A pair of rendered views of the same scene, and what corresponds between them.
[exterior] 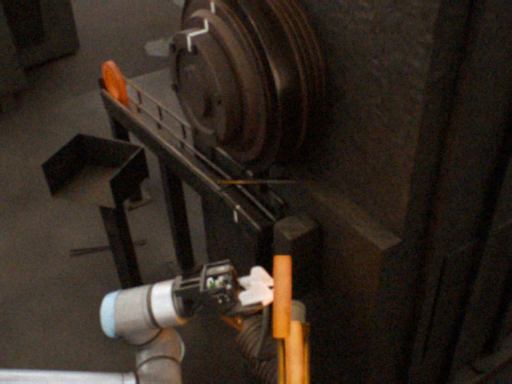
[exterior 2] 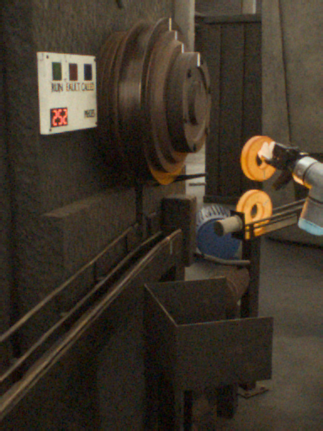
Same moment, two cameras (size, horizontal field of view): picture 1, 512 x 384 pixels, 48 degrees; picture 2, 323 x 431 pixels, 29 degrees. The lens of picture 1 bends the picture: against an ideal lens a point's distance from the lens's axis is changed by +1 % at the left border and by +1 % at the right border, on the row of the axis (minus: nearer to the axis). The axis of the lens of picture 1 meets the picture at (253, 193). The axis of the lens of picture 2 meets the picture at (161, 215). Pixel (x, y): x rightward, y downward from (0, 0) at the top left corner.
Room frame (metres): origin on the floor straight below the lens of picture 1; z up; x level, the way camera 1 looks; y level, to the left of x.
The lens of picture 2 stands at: (2.45, 1.44, 1.18)
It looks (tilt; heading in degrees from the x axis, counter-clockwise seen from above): 12 degrees down; 230
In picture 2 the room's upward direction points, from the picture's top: straight up
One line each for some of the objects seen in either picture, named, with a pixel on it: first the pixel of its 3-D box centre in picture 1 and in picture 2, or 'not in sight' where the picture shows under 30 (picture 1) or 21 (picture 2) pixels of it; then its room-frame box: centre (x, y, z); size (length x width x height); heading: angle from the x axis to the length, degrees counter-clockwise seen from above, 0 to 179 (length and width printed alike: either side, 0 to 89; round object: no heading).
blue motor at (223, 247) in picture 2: not in sight; (214, 231); (-0.46, -1.47, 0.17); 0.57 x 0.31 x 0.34; 50
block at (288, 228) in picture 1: (297, 256); (178, 230); (1.08, -0.11, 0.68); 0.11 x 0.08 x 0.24; 120
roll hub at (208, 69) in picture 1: (202, 89); (191, 103); (1.23, 0.11, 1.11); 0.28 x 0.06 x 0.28; 30
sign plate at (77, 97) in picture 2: not in sight; (70, 93); (1.62, 0.10, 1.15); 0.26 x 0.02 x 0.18; 30
